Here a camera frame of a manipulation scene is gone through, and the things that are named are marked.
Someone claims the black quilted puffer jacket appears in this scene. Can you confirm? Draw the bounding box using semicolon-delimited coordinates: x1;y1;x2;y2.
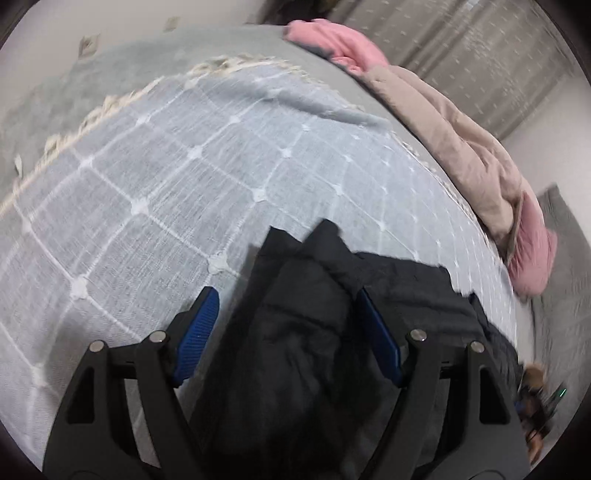
189;220;530;479

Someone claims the person's right hand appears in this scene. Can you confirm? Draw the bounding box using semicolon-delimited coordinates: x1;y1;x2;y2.
521;362;551;464

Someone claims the grey quilted blanket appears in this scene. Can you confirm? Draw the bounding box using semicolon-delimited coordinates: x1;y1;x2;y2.
526;184;591;416

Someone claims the pink velvet pillow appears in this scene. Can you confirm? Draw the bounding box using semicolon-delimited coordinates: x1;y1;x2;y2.
507;190;558;298

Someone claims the light blue checked bedspread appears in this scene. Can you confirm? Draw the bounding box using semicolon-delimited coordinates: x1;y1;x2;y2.
1;58;517;465

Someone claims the beige pink duvet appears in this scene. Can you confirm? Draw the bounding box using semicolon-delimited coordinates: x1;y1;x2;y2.
281;18;532;259

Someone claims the grey dotted curtain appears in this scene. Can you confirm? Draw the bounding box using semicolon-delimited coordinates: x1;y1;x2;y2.
259;0;576;139

